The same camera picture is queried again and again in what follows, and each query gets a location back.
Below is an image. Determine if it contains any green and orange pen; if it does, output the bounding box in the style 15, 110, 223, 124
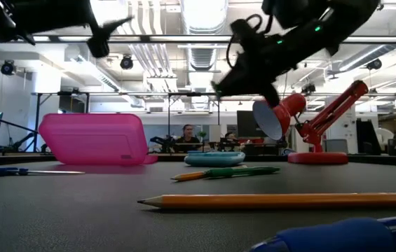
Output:
170, 164, 247, 182

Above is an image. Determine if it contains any black computer monitor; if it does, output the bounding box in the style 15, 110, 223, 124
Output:
236, 110, 260, 138

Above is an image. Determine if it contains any red desk lamp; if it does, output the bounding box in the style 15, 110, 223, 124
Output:
252, 79, 369, 165

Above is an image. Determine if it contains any pink plastic pencil box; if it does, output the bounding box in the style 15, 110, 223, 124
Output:
39, 113, 159, 166

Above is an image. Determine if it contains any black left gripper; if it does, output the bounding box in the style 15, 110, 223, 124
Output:
8, 0, 135, 59

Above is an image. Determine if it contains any black metal frame stand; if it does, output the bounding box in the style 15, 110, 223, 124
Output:
168, 92, 221, 155

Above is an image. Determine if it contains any long orange pencil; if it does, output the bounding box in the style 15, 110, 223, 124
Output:
137, 192, 396, 210

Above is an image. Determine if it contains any blue pen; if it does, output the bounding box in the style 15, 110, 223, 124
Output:
248, 212, 396, 252

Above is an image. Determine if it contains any light blue calculator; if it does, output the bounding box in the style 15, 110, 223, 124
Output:
184, 150, 246, 167

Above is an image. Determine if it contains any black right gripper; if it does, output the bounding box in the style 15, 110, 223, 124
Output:
211, 19, 300, 108

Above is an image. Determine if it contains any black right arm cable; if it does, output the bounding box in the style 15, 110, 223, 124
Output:
226, 13, 274, 69

